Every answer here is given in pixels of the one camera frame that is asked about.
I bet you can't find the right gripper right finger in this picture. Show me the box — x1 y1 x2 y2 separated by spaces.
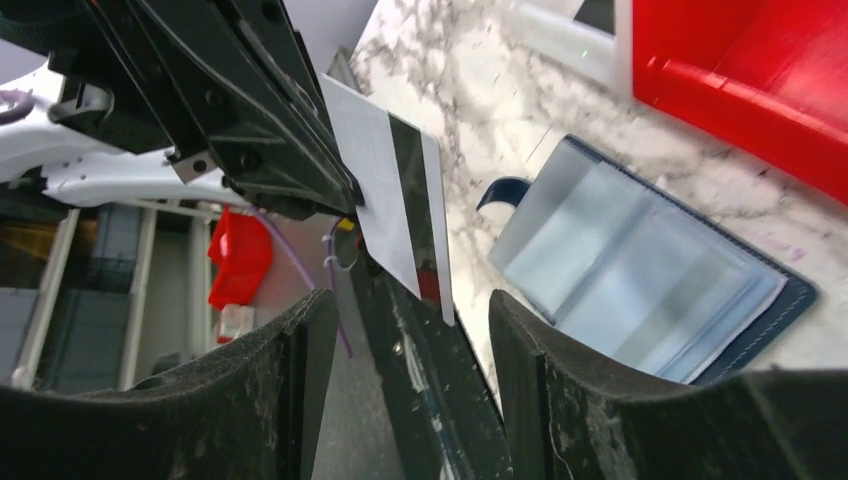
489 290 847 479

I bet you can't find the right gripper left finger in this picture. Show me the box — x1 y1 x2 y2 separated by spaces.
1 290 339 479

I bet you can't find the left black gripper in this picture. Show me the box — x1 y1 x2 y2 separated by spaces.
1 1 363 219

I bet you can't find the navy blue card holder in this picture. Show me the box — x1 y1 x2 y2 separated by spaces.
482 135 818 385

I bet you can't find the white plastic bin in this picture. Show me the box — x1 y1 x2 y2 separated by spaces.
500 0 633 99

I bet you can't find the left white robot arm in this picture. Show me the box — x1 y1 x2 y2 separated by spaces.
1 1 364 220

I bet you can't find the black card in white bin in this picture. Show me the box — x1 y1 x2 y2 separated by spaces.
574 0 615 35

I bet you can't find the red plastic bin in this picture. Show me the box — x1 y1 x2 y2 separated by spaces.
632 0 847 202

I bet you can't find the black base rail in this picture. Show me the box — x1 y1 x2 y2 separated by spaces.
350 254 513 480

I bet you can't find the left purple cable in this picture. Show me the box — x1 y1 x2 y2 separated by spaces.
251 208 356 360

